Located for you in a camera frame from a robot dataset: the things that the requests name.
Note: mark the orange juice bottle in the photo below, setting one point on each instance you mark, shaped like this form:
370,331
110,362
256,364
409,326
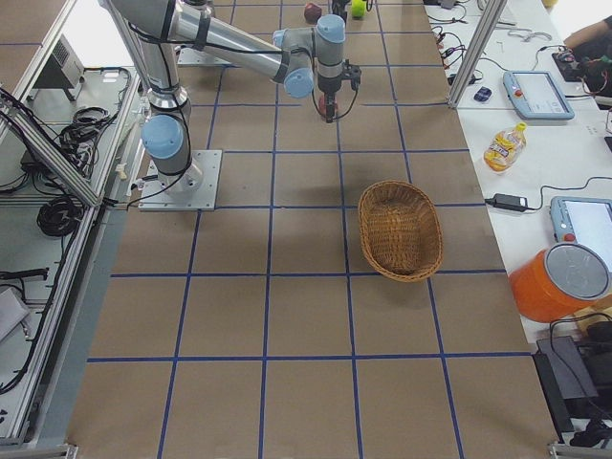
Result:
505,147

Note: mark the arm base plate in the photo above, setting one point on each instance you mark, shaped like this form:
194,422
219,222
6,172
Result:
188,57
196,190

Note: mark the black power adapter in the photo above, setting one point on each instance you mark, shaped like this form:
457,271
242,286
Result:
508,202

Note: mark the dark red apple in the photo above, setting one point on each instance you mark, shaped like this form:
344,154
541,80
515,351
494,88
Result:
312,12

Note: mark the wicker basket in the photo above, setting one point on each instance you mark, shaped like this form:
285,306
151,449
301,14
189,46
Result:
401,236

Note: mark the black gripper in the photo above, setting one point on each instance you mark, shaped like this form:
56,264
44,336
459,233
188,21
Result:
338,7
328,89

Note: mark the teach pendant tablet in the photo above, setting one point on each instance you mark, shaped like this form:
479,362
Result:
586,221
536,96

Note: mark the green apple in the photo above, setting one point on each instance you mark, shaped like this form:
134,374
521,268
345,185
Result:
358,8

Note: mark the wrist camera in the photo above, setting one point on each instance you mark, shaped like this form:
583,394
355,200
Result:
352,73

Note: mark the orange bucket with grey lid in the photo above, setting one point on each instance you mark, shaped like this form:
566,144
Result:
559,281

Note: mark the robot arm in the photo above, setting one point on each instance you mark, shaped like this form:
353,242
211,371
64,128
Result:
171,40

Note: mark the aluminium frame post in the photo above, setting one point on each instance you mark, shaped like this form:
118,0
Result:
478,42

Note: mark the red yellow apple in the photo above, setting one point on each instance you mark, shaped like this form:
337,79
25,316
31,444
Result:
327,107

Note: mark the dark blue pouch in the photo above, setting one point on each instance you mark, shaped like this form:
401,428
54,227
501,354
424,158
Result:
483,94

